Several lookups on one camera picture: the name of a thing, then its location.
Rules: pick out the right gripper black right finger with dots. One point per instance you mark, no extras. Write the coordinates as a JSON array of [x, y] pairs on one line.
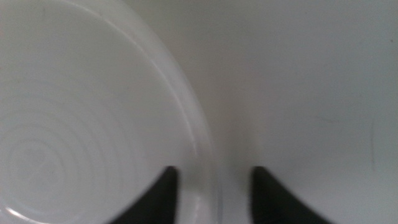
[[273, 205]]

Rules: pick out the grey shallow bowl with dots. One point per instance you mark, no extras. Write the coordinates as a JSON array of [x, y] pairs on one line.
[[93, 109]]

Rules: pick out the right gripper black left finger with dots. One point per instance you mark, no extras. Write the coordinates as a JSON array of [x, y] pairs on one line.
[[158, 202]]

